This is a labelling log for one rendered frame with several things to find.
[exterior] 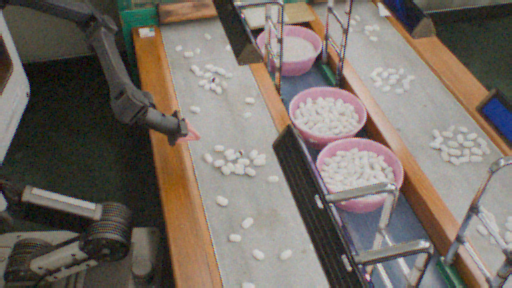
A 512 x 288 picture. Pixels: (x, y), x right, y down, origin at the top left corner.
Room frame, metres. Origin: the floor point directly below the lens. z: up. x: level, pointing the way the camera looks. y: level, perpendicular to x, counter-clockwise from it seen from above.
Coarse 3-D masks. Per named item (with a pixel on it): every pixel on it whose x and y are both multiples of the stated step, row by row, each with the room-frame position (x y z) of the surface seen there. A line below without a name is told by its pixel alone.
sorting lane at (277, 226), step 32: (192, 32) 1.90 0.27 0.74; (224, 32) 1.90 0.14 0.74; (192, 64) 1.66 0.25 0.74; (224, 64) 1.66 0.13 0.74; (192, 96) 1.46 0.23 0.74; (224, 96) 1.46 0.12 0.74; (256, 96) 1.46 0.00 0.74; (224, 128) 1.29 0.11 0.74; (256, 128) 1.29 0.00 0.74; (192, 160) 1.14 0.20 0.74; (224, 160) 1.14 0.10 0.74; (224, 192) 1.00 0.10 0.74; (256, 192) 1.00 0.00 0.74; (288, 192) 1.00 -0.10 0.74; (224, 224) 0.88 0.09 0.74; (256, 224) 0.88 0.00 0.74; (288, 224) 0.88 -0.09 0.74; (224, 256) 0.78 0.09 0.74
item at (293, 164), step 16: (288, 128) 0.88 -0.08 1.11; (272, 144) 0.89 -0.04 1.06; (288, 144) 0.85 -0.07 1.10; (304, 144) 0.88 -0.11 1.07; (288, 160) 0.81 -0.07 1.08; (304, 160) 0.78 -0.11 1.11; (288, 176) 0.78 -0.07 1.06; (304, 176) 0.74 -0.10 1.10; (320, 176) 0.78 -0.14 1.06; (304, 192) 0.71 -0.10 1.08; (320, 192) 0.69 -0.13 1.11; (304, 208) 0.68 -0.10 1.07; (336, 208) 0.69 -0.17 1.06; (304, 224) 0.65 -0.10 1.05; (320, 224) 0.62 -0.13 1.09; (336, 224) 0.61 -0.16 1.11; (320, 240) 0.59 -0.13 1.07; (336, 240) 0.57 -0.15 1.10; (320, 256) 0.57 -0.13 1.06; (336, 256) 0.55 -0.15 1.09; (336, 272) 0.52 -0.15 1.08; (352, 272) 0.50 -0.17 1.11
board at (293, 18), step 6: (288, 6) 2.05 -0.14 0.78; (294, 6) 2.05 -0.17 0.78; (300, 6) 2.05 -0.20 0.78; (306, 6) 2.05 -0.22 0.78; (288, 12) 2.00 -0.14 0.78; (294, 12) 2.00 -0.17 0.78; (300, 12) 2.00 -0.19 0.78; (306, 12) 2.00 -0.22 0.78; (246, 18) 1.95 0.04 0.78; (288, 18) 1.95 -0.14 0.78; (294, 18) 1.95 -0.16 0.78; (300, 18) 1.95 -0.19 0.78; (306, 18) 1.95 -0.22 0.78; (312, 18) 1.95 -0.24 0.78; (264, 24) 1.90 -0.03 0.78; (276, 24) 1.91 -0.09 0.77
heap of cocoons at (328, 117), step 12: (300, 108) 1.40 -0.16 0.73; (312, 108) 1.39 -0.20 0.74; (324, 108) 1.39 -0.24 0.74; (336, 108) 1.40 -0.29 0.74; (348, 108) 1.40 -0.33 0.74; (300, 120) 1.33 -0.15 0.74; (312, 120) 1.33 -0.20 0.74; (324, 120) 1.33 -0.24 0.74; (336, 120) 1.35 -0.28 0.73; (348, 120) 1.33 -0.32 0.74; (312, 132) 1.27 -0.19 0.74; (324, 132) 1.27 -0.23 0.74; (336, 132) 1.27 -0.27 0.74; (348, 132) 1.28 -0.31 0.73
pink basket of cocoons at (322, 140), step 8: (312, 88) 1.47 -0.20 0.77; (320, 88) 1.48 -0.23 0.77; (328, 88) 1.48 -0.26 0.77; (336, 88) 1.47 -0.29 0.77; (296, 96) 1.43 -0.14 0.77; (304, 96) 1.45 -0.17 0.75; (312, 96) 1.46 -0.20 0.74; (320, 96) 1.47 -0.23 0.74; (328, 96) 1.47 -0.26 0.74; (336, 96) 1.46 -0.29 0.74; (344, 96) 1.45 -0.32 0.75; (352, 96) 1.43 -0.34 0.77; (296, 104) 1.41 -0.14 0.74; (352, 104) 1.42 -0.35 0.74; (360, 104) 1.39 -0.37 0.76; (360, 112) 1.37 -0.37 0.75; (360, 120) 1.34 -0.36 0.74; (360, 128) 1.26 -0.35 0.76; (304, 136) 1.27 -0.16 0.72; (312, 136) 1.24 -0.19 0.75; (320, 136) 1.22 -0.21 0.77; (328, 136) 1.22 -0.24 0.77; (336, 136) 1.22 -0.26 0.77; (344, 136) 1.22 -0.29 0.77; (352, 136) 1.26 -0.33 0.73; (312, 144) 1.26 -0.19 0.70; (320, 144) 1.24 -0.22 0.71; (344, 144) 1.26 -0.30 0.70
